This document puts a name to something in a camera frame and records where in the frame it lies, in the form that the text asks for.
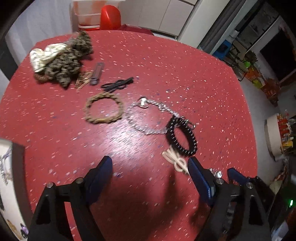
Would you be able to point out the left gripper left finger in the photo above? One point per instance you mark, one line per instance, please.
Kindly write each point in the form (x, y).
(50, 220)

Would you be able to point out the gold bobby pins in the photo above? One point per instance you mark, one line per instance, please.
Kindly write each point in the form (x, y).
(83, 79)

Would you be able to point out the white round container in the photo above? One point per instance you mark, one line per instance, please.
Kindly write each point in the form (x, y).
(273, 139)

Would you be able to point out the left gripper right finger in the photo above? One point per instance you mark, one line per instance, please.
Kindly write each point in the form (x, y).
(236, 211)

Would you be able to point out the white curtain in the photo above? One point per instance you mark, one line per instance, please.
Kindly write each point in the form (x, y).
(40, 21)

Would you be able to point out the white red plastic bucket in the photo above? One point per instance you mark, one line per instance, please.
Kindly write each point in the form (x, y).
(88, 13)

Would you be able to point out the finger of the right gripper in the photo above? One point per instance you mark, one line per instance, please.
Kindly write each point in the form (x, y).
(266, 195)

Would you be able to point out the white cabinet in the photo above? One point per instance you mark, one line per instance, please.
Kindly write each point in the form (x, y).
(188, 21)

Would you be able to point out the white shallow tray box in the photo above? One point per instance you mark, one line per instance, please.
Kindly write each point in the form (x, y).
(15, 205)

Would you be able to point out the beige scissor shaped clip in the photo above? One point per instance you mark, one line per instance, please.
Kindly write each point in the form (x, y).
(174, 158)

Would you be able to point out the cream polka dot scrunchie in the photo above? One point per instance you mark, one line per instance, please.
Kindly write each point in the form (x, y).
(40, 58)

